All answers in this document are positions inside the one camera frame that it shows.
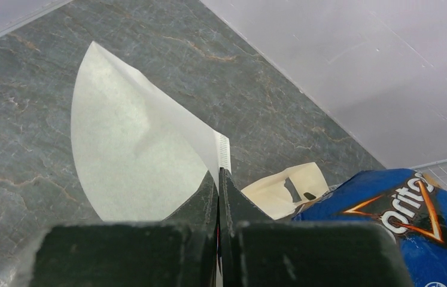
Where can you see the stack of paper filters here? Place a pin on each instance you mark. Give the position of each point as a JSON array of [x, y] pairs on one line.
[[288, 193]]

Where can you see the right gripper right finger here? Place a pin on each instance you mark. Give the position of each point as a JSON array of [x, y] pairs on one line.
[[258, 251]]

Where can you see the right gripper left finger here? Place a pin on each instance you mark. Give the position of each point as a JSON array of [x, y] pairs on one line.
[[180, 250]]

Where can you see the blue Doritos chip bag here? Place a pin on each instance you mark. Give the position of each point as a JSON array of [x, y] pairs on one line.
[[412, 210]]

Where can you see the white paper coffee filter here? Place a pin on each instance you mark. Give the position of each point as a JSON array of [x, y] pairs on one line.
[[139, 154]]

